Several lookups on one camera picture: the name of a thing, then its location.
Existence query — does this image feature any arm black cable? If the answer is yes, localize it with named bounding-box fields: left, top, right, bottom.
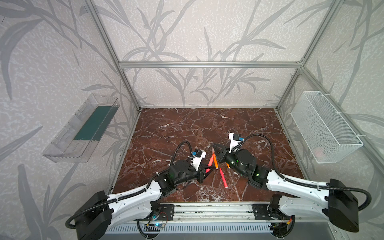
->
left=65, top=140, right=193, bottom=230
left=238, top=133, right=373, bottom=212

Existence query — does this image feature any clear plastic wall tray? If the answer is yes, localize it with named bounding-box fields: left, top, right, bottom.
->
left=42, top=94, right=120, bottom=163

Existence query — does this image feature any pink highlighter pen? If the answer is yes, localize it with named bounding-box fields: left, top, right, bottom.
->
left=219, top=168, right=228, bottom=189
left=206, top=154, right=215, bottom=173

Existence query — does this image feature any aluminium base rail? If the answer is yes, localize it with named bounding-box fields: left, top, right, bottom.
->
left=102, top=202, right=344, bottom=240

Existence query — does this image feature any white wire mesh basket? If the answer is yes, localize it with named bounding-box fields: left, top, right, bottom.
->
left=291, top=91, right=364, bottom=164

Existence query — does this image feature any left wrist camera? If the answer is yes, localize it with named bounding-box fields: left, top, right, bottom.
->
left=192, top=149, right=207, bottom=171

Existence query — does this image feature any yellow-orange highlighter pen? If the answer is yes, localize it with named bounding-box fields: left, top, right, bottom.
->
left=213, top=154, right=219, bottom=170

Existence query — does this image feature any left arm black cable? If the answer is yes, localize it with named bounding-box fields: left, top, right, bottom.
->
left=65, top=140, right=193, bottom=230

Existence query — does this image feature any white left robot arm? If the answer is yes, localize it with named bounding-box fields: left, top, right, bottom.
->
left=65, top=160, right=210, bottom=240

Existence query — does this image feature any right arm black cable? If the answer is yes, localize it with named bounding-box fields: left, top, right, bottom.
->
left=238, top=133, right=373, bottom=212

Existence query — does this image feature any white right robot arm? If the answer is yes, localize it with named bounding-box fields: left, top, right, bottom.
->
left=213, top=144, right=360, bottom=233

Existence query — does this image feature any aluminium cage frame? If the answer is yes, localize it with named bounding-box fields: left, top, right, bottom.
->
left=84, top=1, right=372, bottom=211

